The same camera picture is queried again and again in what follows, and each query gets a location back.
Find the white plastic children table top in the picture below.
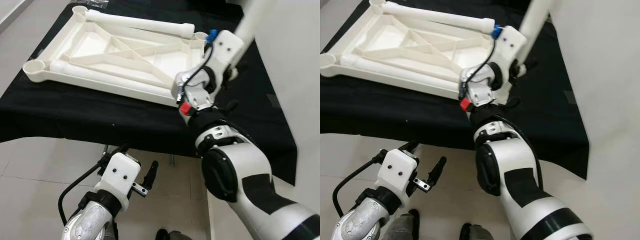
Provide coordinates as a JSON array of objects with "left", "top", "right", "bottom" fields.
[
  {"left": 320, "top": 0, "right": 506, "bottom": 101},
  {"left": 22, "top": 5, "right": 213, "bottom": 108}
]

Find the black tablecloth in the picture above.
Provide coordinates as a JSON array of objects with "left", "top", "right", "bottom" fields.
[
  {"left": 320, "top": 0, "right": 590, "bottom": 181},
  {"left": 0, "top": 0, "right": 298, "bottom": 186}
]

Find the grey robot left foot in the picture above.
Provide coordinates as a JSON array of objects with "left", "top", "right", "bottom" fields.
[{"left": 387, "top": 211, "right": 422, "bottom": 240}]

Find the grey robot foot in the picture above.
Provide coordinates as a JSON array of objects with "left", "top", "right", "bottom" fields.
[
  {"left": 387, "top": 211, "right": 422, "bottom": 240},
  {"left": 155, "top": 228, "right": 195, "bottom": 240},
  {"left": 459, "top": 223, "right": 497, "bottom": 240}
]

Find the grey robot right foot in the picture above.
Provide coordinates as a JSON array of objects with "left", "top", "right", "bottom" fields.
[
  {"left": 155, "top": 228, "right": 195, "bottom": 240},
  {"left": 459, "top": 223, "right": 497, "bottom": 240}
]

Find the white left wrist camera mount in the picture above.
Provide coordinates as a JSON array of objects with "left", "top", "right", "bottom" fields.
[
  {"left": 375, "top": 148, "right": 420, "bottom": 208},
  {"left": 95, "top": 152, "right": 142, "bottom": 208}
]

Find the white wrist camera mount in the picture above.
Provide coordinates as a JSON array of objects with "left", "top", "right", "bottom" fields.
[
  {"left": 489, "top": 25, "right": 529, "bottom": 93},
  {"left": 95, "top": 152, "right": 142, "bottom": 208},
  {"left": 202, "top": 29, "right": 246, "bottom": 83},
  {"left": 375, "top": 148, "right": 420, "bottom": 208}
]

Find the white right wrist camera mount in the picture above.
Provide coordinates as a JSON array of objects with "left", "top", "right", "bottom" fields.
[
  {"left": 202, "top": 29, "right": 246, "bottom": 83},
  {"left": 489, "top": 25, "right": 529, "bottom": 93}
]

